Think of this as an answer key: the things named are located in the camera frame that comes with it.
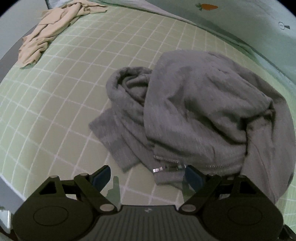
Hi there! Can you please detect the green grid bed sheet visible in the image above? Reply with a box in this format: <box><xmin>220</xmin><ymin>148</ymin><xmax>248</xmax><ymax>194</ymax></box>
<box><xmin>0</xmin><ymin>4</ymin><xmax>296</xmax><ymax>227</ymax></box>

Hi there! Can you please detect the beige crumpled garment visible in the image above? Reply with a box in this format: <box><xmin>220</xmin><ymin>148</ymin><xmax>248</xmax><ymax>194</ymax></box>
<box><xmin>17</xmin><ymin>1</ymin><xmax>108</xmax><ymax>68</ymax></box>

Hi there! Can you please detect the grey zip hoodie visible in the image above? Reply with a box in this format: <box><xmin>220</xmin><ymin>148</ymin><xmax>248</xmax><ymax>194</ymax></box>
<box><xmin>89</xmin><ymin>50</ymin><xmax>295</xmax><ymax>202</ymax></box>

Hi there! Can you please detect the light carrot print quilt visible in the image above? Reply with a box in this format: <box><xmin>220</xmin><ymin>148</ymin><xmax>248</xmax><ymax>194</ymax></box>
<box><xmin>108</xmin><ymin>0</ymin><xmax>295</xmax><ymax>82</ymax></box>

